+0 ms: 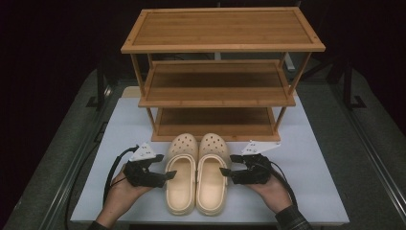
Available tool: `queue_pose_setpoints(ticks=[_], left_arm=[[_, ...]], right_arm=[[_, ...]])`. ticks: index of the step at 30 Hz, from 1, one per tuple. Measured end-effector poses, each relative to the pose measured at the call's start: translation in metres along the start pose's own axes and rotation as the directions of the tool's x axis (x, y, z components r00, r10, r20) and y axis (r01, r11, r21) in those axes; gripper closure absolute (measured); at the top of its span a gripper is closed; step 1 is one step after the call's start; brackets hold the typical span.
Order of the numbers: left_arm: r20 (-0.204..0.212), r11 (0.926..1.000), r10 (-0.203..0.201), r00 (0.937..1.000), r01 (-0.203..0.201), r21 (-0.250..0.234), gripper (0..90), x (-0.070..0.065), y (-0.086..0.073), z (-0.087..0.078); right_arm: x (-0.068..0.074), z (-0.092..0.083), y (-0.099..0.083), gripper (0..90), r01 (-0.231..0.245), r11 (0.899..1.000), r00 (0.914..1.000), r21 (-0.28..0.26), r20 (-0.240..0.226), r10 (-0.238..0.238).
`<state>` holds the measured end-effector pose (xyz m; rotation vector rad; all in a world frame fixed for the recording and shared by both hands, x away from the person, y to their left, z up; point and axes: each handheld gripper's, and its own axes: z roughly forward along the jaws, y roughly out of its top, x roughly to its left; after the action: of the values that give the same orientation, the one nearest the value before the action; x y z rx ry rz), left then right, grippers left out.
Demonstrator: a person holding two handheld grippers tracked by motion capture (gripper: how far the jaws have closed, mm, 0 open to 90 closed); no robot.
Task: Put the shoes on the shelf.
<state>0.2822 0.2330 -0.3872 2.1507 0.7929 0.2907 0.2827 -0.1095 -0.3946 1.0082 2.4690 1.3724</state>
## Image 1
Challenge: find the black metal stand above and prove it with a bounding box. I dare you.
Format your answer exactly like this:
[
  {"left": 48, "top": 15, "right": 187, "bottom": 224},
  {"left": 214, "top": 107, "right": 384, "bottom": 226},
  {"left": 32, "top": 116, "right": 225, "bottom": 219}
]
[
  {"left": 85, "top": 60, "right": 113, "bottom": 111},
  {"left": 342, "top": 61, "right": 368, "bottom": 111}
]

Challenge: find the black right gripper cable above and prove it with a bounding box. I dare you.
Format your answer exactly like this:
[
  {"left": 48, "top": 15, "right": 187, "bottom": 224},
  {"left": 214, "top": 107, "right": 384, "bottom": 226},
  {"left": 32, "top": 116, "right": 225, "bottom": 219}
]
[{"left": 269, "top": 161, "right": 299, "bottom": 209}]

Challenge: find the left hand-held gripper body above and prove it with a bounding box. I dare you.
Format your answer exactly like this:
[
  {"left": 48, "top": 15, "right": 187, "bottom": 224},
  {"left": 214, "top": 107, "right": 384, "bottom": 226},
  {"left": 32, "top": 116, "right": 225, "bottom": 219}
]
[{"left": 123, "top": 142, "right": 167, "bottom": 189}]

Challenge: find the metal floor rail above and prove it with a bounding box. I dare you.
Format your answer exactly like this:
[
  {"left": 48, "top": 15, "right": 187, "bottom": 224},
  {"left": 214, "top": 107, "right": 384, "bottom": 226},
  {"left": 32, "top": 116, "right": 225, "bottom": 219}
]
[
  {"left": 329, "top": 84, "right": 406, "bottom": 219},
  {"left": 37, "top": 84, "right": 113, "bottom": 230}
]

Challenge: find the beige clog shoe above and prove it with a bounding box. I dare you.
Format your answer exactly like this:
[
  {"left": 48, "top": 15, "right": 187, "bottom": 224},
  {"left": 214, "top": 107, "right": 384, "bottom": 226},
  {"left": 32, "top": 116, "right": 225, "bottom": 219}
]
[
  {"left": 195, "top": 132, "right": 232, "bottom": 217},
  {"left": 164, "top": 132, "right": 199, "bottom": 216}
]

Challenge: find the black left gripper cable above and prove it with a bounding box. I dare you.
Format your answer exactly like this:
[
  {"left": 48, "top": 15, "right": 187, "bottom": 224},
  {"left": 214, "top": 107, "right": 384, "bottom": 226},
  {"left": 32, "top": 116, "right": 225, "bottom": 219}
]
[{"left": 102, "top": 145, "right": 140, "bottom": 206}]

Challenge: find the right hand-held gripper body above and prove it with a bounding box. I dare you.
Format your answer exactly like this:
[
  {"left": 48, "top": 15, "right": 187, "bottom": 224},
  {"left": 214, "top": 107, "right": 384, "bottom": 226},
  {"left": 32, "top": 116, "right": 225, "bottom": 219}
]
[{"left": 231, "top": 139, "right": 282, "bottom": 186}]

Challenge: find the person's right hand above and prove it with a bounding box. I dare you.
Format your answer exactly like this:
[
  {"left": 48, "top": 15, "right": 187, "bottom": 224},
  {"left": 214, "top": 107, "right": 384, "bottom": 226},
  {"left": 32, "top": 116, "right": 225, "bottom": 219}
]
[{"left": 247, "top": 173, "right": 293, "bottom": 215}]

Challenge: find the three-tier wooden shoe rack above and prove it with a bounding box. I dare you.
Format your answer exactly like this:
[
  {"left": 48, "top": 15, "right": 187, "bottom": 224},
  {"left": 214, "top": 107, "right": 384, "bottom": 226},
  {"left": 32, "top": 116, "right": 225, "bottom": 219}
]
[{"left": 120, "top": 7, "right": 327, "bottom": 143}]

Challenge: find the white stand leg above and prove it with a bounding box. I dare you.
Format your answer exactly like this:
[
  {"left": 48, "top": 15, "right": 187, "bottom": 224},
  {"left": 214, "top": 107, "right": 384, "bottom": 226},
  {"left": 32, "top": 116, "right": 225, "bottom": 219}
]
[{"left": 284, "top": 52, "right": 297, "bottom": 72}]

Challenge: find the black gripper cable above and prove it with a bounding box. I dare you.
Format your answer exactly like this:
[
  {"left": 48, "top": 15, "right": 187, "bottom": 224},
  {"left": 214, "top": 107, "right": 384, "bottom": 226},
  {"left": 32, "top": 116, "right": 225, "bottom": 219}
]
[
  {"left": 269, "top": 161, "right": 299, "bottom": 209},
  {"left": 102, "top": 145, "right": 140, "bottom": 206}
]

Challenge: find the person's left hand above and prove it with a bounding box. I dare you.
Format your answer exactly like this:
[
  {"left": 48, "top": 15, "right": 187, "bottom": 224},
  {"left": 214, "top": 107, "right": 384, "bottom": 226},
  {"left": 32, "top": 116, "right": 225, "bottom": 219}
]
[{"left": 95, "top": 165, "right": 153, "bottom": 228}]

